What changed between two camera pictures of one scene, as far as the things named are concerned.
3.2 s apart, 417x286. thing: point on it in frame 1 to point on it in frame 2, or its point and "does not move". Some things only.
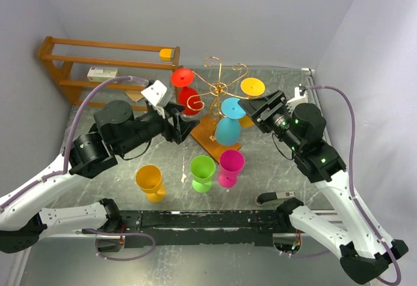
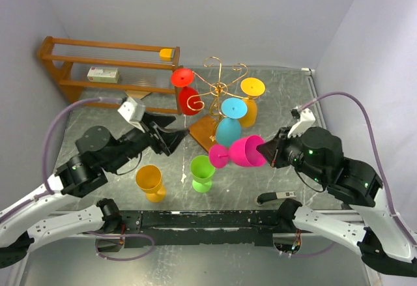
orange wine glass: [251, 87] does not move
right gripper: [255, 108] to [273, 149]
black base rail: [161, 228] does not move
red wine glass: [189, 100] does not move
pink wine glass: [230, 161] to [241, 152]
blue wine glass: [228, 129] does not move
